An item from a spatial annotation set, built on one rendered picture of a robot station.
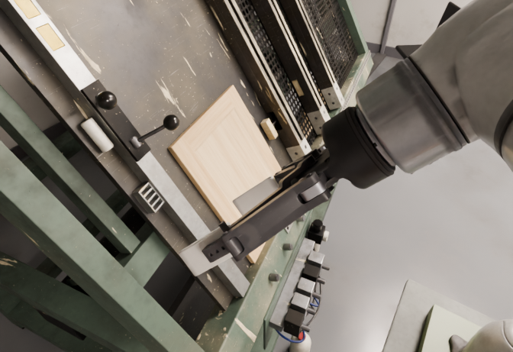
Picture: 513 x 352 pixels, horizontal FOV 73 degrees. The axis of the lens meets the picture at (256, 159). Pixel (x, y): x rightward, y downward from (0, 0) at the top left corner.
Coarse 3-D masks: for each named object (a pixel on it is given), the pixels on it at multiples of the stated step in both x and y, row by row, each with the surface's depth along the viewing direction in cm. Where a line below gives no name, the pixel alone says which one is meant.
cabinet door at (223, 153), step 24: (216, 120) 110; (240, 120) 121; (192, 144) 101; (216, 144) 109; (240, 144) 119; (264, 144) 129; (192, 168) 100; (216, 168) 108; (240, 168) 117; (264, 168) 127; (216, 192) 106; (240, 192) 115; (240, 216) 113
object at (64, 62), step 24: (0, 0) 67; (24, 24) 69; (48, 48) 71; (72, 72) 74; (96, 120) 79; (120, 144) 81; (144, 168) 85; (168, 192) 89; (192, 216) 94; (192, 240) 95; (240, 288) 105
